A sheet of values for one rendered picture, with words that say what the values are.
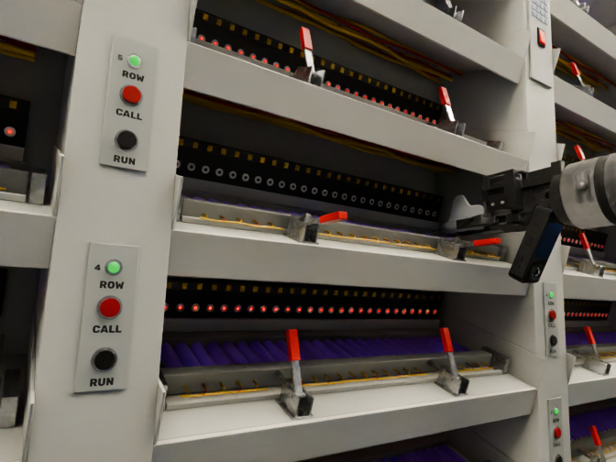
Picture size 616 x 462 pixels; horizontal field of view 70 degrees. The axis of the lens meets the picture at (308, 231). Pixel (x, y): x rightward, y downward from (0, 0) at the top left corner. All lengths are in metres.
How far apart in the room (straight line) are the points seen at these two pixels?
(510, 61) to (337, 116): 0.42
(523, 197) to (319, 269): 0.35
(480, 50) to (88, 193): 0.65
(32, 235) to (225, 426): 0.25
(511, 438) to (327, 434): 0.42
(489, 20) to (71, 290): 0.88
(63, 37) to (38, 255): 0.19
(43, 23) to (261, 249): 0.28
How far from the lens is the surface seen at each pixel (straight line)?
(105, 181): 0.42
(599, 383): 1.03
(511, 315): 0.85
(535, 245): 0.69
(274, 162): 0.68
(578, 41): 1.34
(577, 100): 1.09
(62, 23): 0.48
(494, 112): 0.93
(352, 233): 0.60
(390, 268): 0.58
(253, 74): 0.51
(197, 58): 0.49
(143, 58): 0.47
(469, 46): 0.82
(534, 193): 0.72
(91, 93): 0.45
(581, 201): 0.65
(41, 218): 0.42
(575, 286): 0.97
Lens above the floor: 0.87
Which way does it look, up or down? 8 degrees up
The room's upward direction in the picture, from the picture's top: 2 degrees clockwise
